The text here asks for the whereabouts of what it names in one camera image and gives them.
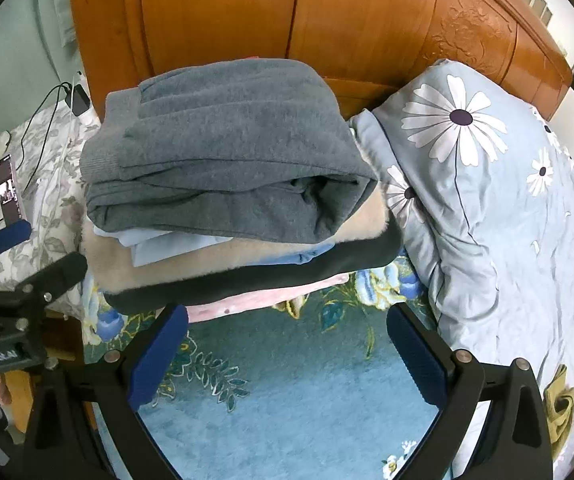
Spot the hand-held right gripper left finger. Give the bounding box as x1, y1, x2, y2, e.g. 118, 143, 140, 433
21, 301, 190, 480

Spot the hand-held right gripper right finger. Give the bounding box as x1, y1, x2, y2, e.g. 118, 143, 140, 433
386, 301, 554, 480

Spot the grey fleece garment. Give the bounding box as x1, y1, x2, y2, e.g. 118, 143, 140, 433
79, 58, 380, 246

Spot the stack of folded clothes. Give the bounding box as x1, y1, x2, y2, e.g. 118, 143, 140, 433
79, 192, 390, 297

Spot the smartphone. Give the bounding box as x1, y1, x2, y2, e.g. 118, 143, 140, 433
0, 154, 30, 226

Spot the floral grey pillow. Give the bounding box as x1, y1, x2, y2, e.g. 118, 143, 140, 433
0, 105, 104, 322

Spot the pink garment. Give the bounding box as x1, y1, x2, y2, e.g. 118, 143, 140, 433
184, 270, 354, 324

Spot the light blue garment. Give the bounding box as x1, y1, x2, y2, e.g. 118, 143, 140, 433
92, 224, 338, 268

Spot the black garment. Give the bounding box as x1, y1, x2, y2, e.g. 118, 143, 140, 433
103, 220, 404, 314

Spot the light blue floral duvet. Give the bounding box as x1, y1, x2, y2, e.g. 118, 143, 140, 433
349, 58, 574, 480

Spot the teal floral bed sheet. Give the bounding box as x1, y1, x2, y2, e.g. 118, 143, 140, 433
79, 255, 450, 480

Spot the olive green garment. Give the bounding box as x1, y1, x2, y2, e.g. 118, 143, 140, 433
542, 364, 574, 461

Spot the black charger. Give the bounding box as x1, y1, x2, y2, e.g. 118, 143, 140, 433
65, 85, 92, 116

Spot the wooden headboard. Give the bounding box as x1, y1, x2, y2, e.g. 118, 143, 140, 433
67, 0, 574, 126

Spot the black charger cable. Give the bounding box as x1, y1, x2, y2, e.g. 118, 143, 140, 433
19, 82, 76, 202

